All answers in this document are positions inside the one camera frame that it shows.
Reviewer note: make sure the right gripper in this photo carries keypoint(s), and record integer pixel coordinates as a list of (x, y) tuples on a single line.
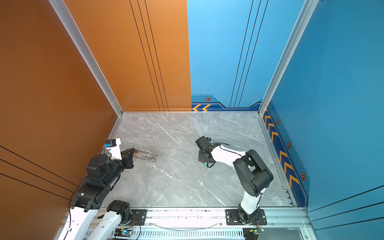
[(200, 157)]

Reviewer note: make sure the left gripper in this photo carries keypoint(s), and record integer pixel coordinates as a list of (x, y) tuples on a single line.
[(128, 158)]

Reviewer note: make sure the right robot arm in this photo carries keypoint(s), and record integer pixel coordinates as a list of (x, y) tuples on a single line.
[(254, 176)]

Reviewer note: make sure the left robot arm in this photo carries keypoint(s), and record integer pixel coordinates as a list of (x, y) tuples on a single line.
[(86, 204)]

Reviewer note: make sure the green circuit board left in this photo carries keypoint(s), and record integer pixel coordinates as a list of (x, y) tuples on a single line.
[(123, 233)]

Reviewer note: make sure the green circuit board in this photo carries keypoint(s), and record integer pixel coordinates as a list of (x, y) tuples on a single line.
[(252, 233), (123, 233)]

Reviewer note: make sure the green circuit board right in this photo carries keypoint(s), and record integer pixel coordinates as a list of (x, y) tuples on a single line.
[(252, 233)]

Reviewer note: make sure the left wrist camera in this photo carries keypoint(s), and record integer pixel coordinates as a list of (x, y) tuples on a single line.
[(112, 148)]

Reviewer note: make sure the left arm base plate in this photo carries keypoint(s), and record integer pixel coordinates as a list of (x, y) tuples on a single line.
[(138, 217)]

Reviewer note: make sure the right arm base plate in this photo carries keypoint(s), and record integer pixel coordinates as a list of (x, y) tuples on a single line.
[(240, 217)]

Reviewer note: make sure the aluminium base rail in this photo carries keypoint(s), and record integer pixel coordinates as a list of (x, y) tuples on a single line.
[(209, 223)]

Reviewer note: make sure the aluminium corner post left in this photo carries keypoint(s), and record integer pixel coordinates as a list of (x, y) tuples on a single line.
[(75, 34)]

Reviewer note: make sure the aluminium corner post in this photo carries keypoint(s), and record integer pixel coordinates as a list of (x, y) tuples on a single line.
[(75, 34), (303, 19)]

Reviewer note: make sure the aluminium corner post right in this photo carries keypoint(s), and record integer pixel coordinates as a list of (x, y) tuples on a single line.
[(303, 19)]

